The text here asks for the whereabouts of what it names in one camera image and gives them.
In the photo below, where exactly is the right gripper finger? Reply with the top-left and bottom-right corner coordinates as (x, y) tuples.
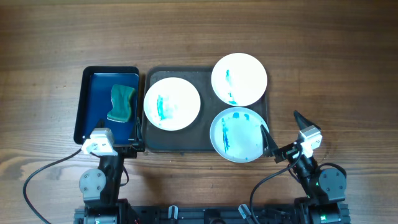
(260, 124), (279, 157)
(294, 110), (321, 130)

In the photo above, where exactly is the green yellow sponge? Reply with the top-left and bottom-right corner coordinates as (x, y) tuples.
(107, 84), (136, 123)

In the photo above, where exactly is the white plate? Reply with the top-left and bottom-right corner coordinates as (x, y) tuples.
(210, 107), (269, 163)
(211, 53), (268, 106)
(144, 77), (201, 131)

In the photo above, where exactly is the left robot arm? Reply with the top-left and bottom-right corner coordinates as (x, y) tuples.
(74, 119), (145, 224)

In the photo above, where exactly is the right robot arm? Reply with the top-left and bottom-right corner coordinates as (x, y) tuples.
(249, 111), (350, 223)

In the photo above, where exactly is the small black water tray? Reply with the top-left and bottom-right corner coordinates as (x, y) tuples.
(73, 66), (140, 145)

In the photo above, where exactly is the large dark serving tray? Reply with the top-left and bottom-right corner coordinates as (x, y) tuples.
(141, 65), (269, 154)

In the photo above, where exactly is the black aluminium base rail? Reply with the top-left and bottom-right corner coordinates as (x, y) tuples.
(73, 203), (351, 224)

